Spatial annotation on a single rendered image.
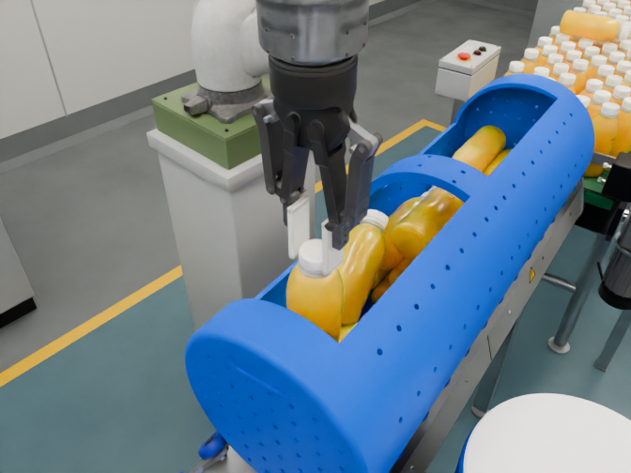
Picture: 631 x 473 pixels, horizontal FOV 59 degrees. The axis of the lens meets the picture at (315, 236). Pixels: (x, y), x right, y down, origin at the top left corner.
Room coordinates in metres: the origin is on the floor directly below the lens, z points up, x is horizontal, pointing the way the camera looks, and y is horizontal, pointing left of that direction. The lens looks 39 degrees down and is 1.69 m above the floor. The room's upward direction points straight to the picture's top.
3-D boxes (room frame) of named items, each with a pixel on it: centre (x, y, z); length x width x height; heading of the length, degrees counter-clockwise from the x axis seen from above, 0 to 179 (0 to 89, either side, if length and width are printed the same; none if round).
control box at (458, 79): (1.55, -0.44, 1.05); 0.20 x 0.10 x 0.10; 144
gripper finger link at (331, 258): (0.45, -0.02, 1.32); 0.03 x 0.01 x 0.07; 144
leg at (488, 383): (1.11, -0.57, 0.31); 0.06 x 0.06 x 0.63; 54
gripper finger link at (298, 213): (0.47, 0.02, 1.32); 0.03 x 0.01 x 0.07; 144
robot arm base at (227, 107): (1.26, 0.22, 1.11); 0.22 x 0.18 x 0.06; 136
